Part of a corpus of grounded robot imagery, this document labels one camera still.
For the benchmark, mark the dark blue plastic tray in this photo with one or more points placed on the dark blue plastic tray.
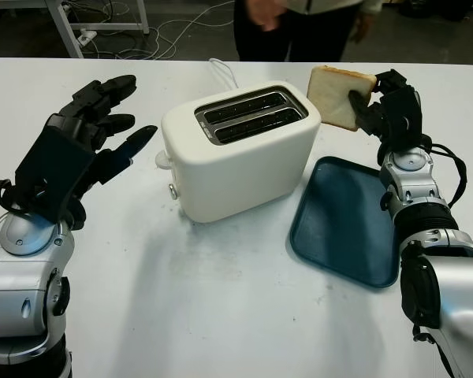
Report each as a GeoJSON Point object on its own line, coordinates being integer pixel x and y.
{"type": "Point", "coordinates": [343, 228]}

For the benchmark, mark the white metal-frame desk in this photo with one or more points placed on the white metal-frame desk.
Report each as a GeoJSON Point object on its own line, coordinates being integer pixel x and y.
{"type": "Point", "coordinates": [63, 23]}

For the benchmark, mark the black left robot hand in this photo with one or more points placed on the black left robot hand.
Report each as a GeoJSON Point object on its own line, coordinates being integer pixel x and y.
{"type": "Point", "coordinates": [98, 102]}

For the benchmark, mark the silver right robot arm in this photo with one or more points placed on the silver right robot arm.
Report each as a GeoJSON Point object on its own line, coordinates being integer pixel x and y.
{"type": "Point", "coordinates": [457, 283]}

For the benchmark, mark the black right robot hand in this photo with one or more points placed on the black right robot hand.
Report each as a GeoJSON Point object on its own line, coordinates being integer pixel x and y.
{"type": "Point", "coordinates": [366, 116]}

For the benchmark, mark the white two-slot toaster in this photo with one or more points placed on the white two-slot toaster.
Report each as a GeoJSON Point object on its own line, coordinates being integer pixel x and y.
{"type": "Point", "coordinates": [236, 173]}

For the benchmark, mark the person in black trousers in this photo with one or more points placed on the person in black trousers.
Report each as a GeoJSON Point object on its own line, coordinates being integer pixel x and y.
{"type": "Point", "coordinates": [299, 35]}

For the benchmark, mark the person's left hand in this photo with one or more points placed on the person's left hand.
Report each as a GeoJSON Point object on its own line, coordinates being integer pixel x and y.
{"type": "Point", "coordinates": [362, 29]}

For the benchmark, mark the white power strip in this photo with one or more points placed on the white power strip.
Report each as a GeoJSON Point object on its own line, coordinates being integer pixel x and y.
{"type": "Point", "coordinates": [87, 36]}

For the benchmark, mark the slice of toast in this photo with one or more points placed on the slice of toast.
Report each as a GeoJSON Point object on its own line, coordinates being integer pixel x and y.
{"type": "Point", "coordinates": [331, 98]}

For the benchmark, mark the person's right hand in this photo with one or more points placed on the person's right hand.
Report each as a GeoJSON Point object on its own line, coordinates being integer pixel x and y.
{"type": "Point", "coordinates": [268, 13]}

